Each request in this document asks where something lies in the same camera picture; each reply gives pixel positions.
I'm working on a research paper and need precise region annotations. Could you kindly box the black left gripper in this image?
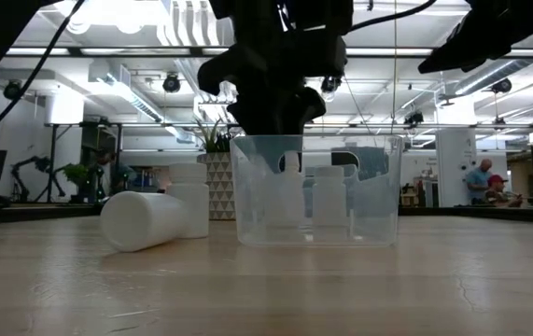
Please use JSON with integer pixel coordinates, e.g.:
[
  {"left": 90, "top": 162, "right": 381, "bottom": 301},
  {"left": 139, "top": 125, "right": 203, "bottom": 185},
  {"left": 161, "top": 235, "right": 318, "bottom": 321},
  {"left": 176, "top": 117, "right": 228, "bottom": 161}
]
[{"left": 197, "top": 0, "right": 355, "bottom": 175}]

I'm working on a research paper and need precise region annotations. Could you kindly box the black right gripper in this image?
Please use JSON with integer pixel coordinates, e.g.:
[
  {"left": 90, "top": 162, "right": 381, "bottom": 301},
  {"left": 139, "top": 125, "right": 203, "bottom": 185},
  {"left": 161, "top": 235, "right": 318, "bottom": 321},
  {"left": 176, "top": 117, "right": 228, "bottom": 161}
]
[{"left": 418, "top": 0, "right": 533, "bottom": 75}]

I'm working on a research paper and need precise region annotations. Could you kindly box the white plastic pill bottle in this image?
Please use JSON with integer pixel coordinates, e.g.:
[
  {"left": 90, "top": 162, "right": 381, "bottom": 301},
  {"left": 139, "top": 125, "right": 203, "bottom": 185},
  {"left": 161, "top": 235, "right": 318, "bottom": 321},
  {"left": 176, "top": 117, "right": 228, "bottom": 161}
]
[
  {"left": 166, "top": 162, "right": 210, "bottom": 240},
  {"left": 265, "top": 149, "right": 305, "bottom": 228},
  {"left": 311, "top": 165, "right": 348, "bottom": 230},
  {"left": 99, "top": 190, "right": 190, "bottom": 254}
]

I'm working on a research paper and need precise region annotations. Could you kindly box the clear plastic basket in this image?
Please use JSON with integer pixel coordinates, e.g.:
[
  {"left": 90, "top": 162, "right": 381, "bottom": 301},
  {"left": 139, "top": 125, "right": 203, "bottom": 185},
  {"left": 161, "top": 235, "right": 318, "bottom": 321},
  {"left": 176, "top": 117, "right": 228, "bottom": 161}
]
[{"left": 229, "top": 133, "right": 405, "bottom": 248}]

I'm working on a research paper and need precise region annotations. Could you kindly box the green succulent plant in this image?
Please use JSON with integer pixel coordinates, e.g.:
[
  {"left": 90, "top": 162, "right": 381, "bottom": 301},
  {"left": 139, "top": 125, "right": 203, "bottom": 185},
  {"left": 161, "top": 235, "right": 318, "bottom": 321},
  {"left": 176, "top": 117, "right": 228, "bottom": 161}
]
[{"left": 213, "top": 133, "right": 235, "bottom": 154}]

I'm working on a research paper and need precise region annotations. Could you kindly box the spiky green plant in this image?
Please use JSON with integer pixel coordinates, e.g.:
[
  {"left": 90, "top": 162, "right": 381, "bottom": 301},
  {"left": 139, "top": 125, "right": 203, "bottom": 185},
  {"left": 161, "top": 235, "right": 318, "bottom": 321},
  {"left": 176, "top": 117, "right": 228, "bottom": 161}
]
[{"left": 194, "top": 116, "right": 230, "bottom": 154}]

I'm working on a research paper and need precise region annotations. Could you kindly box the white grey triangle-pattern pot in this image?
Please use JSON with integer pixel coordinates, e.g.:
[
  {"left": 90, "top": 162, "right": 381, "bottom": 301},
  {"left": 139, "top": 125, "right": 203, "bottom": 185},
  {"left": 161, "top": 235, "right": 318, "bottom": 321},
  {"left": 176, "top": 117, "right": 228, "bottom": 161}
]
[{"left": 196, "top": 152, "right": 237, "bottom": 221}]

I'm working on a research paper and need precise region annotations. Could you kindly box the person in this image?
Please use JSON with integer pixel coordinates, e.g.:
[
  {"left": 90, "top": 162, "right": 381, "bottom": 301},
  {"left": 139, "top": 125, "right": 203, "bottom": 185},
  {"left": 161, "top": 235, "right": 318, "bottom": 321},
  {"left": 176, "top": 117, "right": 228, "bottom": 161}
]
[
  {"left": 465, "top": 158, "right": 494, "bottom": 206},
  {"left": 484, "top": 174, "right": 524, "bottom": 209},
  {"left": 92, "top": 148, "right": 136, "bottom": 195}
]

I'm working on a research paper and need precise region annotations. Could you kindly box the green background potted plant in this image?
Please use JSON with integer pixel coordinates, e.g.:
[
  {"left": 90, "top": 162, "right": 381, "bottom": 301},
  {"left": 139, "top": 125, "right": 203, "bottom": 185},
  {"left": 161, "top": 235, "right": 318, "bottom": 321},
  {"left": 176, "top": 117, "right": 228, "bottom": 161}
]
[{"left": 60, "top": 163, "right": 91, "bottom": 188}]

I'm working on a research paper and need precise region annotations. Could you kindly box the thin hanging cord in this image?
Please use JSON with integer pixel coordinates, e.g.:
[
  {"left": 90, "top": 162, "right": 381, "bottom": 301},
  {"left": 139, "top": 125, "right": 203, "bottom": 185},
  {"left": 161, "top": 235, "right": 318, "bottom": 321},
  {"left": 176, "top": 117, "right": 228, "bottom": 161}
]
[{"left": 391, "top": 0, "right": 398, "bottom": 135}]

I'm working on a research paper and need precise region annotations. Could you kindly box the black upright frame post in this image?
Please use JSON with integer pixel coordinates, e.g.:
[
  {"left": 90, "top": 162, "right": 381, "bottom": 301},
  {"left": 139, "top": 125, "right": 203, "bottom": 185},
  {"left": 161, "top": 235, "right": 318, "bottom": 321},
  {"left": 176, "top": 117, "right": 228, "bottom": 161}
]
[
  {"left": 49, "top": 124, "right": 59, "bottom": 203},
  {"left": 115, "top": 124, "right": 123, "bottom": 197}
]

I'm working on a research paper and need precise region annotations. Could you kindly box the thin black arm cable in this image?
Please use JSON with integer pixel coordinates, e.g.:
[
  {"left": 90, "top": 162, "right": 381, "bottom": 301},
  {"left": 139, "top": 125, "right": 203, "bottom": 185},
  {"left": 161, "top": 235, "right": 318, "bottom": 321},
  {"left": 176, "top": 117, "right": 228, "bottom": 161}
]
[{"left": 0, "top": 0, "right": 88, "bottom": 151}]

